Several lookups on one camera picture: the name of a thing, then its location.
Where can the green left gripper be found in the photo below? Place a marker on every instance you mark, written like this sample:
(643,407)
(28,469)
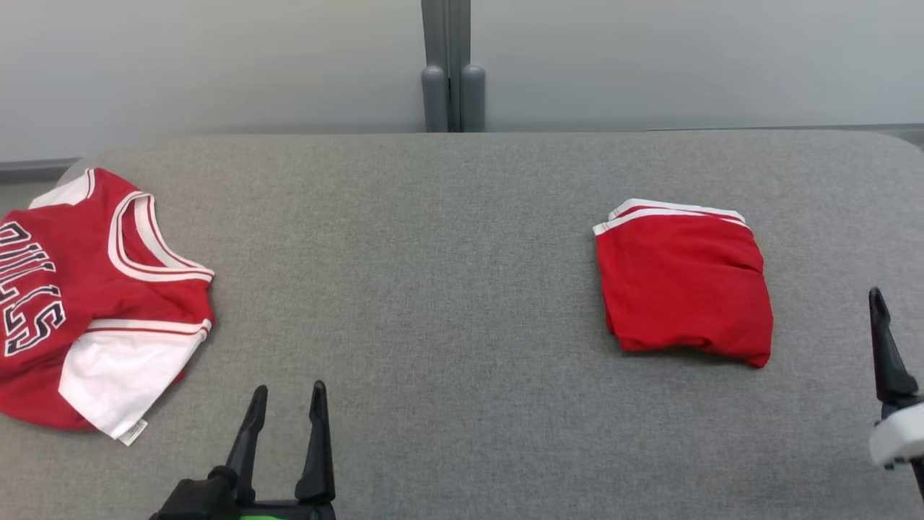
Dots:
(195,498)

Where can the grey partition post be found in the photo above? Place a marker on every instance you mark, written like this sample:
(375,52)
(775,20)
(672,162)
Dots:
(451,65)

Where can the red Bulls jersey white sleeves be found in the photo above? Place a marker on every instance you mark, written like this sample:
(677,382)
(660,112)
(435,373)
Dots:
(94,242)

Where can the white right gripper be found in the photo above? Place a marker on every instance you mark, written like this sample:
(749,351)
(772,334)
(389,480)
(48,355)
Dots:
(902,433)

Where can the grey fabric sofa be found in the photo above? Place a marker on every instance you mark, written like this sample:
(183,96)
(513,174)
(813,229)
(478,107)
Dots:
(433,289)

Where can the red shorts with white trim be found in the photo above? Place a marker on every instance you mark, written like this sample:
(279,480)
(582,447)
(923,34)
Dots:
(686,289)

